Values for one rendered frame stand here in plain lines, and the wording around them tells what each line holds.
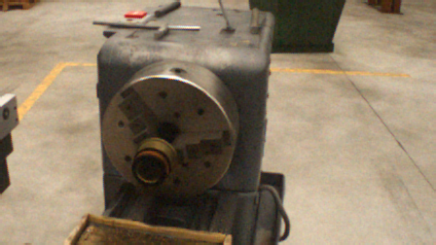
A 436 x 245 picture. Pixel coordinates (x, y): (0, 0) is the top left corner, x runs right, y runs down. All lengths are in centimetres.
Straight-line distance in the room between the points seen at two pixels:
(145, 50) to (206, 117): 28
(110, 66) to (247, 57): 35
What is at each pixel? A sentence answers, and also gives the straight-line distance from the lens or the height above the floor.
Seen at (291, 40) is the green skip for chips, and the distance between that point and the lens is 574.
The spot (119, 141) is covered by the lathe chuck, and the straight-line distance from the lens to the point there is 116.
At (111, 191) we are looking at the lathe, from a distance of 146.
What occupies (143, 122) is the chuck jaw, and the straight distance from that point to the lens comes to 105.
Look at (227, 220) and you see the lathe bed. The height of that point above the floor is 87.
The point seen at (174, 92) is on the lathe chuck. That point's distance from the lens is 107.
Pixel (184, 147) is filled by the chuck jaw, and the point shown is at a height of 111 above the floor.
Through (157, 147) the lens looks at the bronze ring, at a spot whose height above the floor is 112.
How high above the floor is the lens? 159
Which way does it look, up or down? 23 degrees down
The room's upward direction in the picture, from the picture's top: straight up
